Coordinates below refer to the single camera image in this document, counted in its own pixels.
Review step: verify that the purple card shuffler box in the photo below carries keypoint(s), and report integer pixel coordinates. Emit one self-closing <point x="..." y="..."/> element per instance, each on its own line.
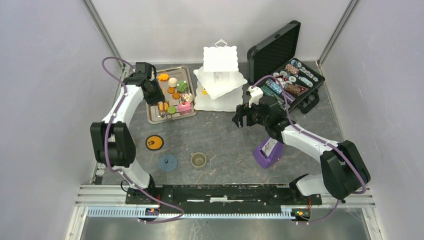
<point x="268" y="152"/>

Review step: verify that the pink layered cake slice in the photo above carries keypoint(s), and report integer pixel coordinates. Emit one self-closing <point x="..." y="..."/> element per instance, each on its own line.
<point x="184" y="108"/>

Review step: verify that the green poker chip stack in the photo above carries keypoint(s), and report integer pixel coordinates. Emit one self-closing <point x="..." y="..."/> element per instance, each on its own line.
<point x="268" y="92"/>

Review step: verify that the purple poker chip stack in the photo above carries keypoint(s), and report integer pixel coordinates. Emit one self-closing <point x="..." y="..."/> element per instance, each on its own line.
<point x="290" y="99"/>

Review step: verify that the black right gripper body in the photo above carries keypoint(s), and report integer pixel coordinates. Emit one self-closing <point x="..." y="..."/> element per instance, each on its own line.
<point x="253" y="114"/>

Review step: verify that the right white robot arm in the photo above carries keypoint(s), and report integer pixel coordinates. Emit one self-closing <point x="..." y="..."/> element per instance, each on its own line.
<point x="343" y="171"/>

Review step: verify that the white sprinkle cake slice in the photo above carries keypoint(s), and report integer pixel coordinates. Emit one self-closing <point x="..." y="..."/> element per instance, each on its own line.
<point x="187" y="97"/>

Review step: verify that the brown poker chip stack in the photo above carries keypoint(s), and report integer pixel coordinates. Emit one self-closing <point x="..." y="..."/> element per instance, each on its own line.
<point x="293" y="89"/>

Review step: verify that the silver metal tray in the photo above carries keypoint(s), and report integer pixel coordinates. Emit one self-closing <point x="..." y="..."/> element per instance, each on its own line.
<point x="154" y="115"/>

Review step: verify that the olive green cup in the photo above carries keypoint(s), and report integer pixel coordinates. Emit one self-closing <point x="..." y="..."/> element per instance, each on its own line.
<point x="198" y="159"/>

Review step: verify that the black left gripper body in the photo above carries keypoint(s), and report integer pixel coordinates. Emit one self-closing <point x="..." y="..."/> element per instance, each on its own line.
<point x="156" y="94"/>

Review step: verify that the light blue chip stack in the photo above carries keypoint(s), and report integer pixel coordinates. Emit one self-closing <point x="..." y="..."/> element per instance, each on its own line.
<point x="274" y="86"/>

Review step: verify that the orange macaron lower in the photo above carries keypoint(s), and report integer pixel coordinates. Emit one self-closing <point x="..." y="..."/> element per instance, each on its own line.
<point x="163" y="106"/>

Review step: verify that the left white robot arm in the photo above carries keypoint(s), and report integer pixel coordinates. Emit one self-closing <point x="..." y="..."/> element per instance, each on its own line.
<point x="112" y="142"/>

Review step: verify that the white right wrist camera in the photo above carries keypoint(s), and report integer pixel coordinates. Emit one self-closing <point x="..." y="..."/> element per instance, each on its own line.
<point x="255" y="94"/>

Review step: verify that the yellow smiley coaster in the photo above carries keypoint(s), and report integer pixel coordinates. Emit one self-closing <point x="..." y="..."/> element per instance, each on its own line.
<point x="154" y="142"/>

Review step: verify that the white three-tier cake stand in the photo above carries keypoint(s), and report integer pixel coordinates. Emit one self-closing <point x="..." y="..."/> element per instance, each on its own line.
<point x="221" y="78"/>

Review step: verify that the orange macaron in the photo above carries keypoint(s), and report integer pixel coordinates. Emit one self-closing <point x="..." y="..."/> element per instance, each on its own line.
<point x="171" y="90"/>
<point x="176" y="95"/>
<point x="163" y="106"/>

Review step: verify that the cream round cake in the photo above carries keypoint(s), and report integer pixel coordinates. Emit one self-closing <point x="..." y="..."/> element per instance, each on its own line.
<point x="172" y="82"/>

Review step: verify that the black poker chip case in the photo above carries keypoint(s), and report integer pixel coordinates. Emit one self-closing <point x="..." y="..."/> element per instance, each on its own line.
<point x="274" y="58"/>

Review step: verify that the green macaron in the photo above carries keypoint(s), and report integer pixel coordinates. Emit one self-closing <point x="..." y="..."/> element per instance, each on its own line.
<point x="171" y="110"/>

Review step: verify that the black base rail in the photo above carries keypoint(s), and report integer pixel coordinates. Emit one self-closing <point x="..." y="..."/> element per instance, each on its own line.
<point x="221" y="198"/>

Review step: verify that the orange fish cookie upper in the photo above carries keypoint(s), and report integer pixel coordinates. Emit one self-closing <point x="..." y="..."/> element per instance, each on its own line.
<point x="163" y="77"/>

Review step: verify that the orange macaron upper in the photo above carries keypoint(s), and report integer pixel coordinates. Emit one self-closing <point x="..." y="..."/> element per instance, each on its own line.
<point x="171" y="90"/>

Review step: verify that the aluminium cable duct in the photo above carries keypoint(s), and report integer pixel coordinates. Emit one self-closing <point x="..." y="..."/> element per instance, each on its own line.
<point x="153" y="213"/>

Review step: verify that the orange macaron middle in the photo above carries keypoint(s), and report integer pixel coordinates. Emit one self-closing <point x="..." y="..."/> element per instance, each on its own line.
<point x="176" y="95"/>

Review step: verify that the blue round coaster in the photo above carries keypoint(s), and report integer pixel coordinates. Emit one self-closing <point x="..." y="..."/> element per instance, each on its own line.
<point x="167" y="163"/>

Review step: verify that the green swirl roll cake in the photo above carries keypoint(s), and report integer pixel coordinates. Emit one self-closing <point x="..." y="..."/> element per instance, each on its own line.
<point x="182" y="86"/>

